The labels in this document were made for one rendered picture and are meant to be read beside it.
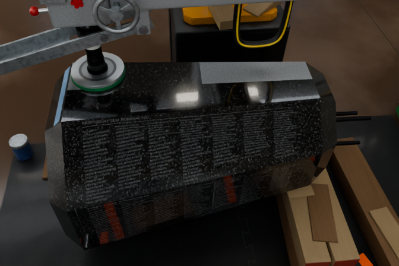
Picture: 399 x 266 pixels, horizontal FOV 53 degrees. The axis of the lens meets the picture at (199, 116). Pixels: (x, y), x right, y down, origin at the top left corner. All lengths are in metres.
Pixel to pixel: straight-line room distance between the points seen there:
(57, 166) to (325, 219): 1.20
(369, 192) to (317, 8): 1.96
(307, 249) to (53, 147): 1.15
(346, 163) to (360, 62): 1.12
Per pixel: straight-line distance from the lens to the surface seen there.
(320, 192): 2.05
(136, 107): 1.52
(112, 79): 1.61
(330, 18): 3.67
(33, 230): 2.26
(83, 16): 1.40
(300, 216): 1.96
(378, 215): 2.23
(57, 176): 1.59
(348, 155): 2.41
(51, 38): 1.66
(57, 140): 1.57
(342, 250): 1.94
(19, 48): 1.72
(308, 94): 1.63
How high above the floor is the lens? 1.92
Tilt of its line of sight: 48 degrees down
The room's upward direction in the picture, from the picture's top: 2 degrees clockwise
